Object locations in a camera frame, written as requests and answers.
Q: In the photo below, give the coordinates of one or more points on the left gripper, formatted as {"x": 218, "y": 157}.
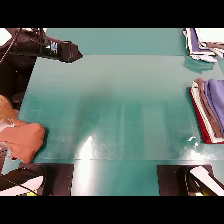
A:
{"x": 69, "y": 51}

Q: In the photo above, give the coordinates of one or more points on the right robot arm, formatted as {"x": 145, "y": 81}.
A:
{"x": 173, "y": 180}

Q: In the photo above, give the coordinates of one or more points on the black garment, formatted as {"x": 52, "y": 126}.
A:
{"x": 13, "y": 71}

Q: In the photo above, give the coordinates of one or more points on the orange garment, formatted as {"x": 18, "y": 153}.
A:
{"x": 25, "y": 140}

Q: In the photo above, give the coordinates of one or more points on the heap of clothes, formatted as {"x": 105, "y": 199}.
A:
{"x": 203, "y": 46}

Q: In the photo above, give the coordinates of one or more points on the white garment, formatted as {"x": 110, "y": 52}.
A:
{"x": 200, "y": 106}

